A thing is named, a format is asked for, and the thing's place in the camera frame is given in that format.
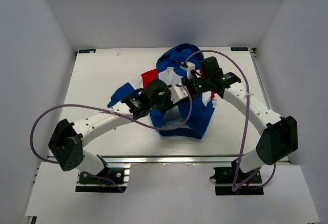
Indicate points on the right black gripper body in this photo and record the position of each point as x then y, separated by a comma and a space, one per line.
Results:
195, 86

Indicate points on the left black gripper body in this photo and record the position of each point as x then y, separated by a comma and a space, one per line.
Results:
163, 103

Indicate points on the blue white red jacket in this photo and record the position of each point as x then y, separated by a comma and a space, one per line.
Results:
169, 71

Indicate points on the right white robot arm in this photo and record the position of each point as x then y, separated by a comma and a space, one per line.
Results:
278, 134

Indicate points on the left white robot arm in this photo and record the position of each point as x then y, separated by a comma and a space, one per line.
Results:
69, 139

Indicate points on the right blue table label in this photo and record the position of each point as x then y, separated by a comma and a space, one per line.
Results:
237, 49

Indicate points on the blue table label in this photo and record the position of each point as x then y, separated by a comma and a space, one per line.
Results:
86, 51
237, 49

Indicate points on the left blue table label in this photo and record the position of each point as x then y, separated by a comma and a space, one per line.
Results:
86, 51

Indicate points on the white front cover board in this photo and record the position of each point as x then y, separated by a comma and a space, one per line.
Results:
174, 193

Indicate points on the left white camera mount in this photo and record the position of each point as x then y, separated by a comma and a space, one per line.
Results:
178, 93

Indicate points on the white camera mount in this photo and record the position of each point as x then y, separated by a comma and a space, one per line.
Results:
190, 69
178, 93

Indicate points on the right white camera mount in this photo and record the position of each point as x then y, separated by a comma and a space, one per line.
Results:
190, 69

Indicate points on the aluminium table front rail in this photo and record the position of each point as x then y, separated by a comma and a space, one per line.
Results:
170, 159

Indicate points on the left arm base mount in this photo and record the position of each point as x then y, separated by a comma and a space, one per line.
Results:
96, 176

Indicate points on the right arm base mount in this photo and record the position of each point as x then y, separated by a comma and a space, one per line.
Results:
223, 180

